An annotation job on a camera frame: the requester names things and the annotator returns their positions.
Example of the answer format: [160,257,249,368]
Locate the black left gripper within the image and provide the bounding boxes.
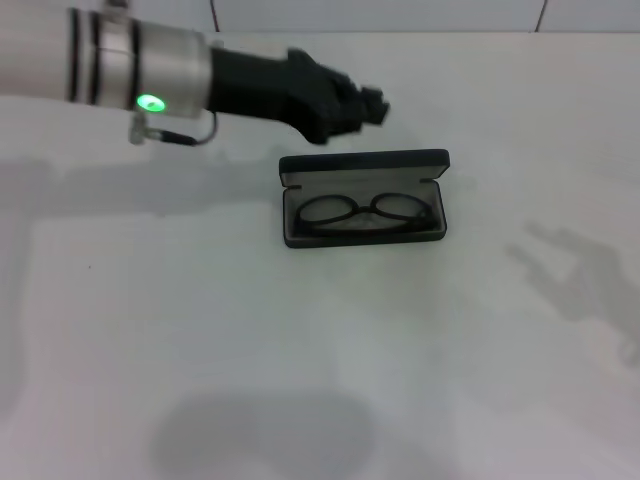
[208,46,393,147]

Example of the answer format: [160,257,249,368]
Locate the black glasses case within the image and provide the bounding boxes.
[277,147,451,250]

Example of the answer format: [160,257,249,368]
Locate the left gripper cable with plug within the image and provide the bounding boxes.
[126,111,219,148]

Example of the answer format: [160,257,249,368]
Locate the black glasses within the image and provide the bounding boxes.
[294,191,436,237]

